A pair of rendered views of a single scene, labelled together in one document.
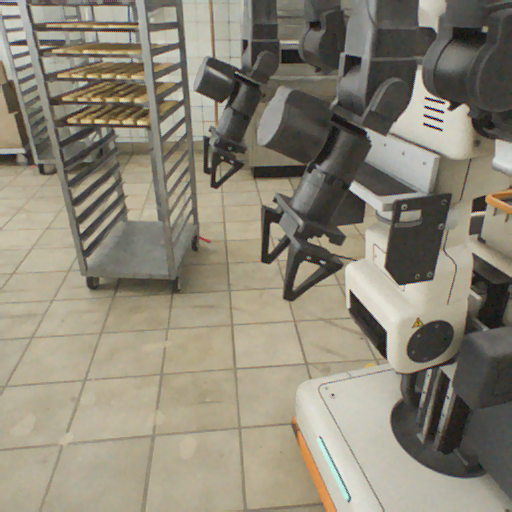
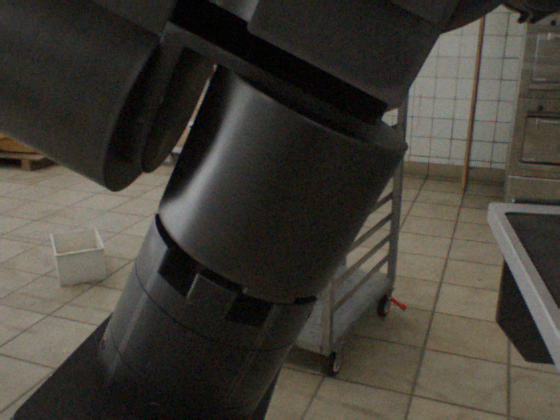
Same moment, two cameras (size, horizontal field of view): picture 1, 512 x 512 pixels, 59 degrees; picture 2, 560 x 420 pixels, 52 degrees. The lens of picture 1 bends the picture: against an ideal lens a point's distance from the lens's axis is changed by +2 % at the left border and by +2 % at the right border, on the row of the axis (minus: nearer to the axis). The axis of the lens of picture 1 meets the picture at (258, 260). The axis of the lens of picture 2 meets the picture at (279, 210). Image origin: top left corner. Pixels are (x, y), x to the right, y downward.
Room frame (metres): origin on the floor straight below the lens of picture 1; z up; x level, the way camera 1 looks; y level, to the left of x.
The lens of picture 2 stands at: (0.38, -0.17, 1.20)
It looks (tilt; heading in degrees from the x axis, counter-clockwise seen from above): 19 degrees down; 26
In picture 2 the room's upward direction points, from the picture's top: straight up
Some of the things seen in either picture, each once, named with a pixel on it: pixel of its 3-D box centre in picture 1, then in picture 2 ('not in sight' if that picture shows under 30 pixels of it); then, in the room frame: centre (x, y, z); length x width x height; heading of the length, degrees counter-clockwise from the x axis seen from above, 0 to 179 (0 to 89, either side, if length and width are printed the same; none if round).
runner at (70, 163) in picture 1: (94, 147); not in sight; (2.27, 0.83, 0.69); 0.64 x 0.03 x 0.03; 176
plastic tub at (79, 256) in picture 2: not in sight; (78, 256); (2.24, 1.85, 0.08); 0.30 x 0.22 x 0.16; 51
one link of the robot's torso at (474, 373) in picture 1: (430, 340); not in sight; (0.76, -0.37, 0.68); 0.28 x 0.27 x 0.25; 16
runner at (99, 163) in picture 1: (97, 164); not in sight; (2.27, 0.83, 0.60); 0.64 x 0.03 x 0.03; 176
